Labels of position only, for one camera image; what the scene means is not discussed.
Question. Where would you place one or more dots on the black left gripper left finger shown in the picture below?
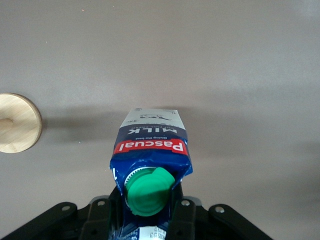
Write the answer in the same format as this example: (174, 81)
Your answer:
(75, 220)

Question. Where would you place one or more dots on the blue milk carton green cap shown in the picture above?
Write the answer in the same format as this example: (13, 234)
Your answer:
(150, 160)

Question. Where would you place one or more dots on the wooden mug tree stand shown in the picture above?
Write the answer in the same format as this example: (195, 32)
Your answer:
(17, 122)

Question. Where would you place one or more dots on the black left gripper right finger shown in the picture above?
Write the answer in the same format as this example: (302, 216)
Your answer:
(200, 220)

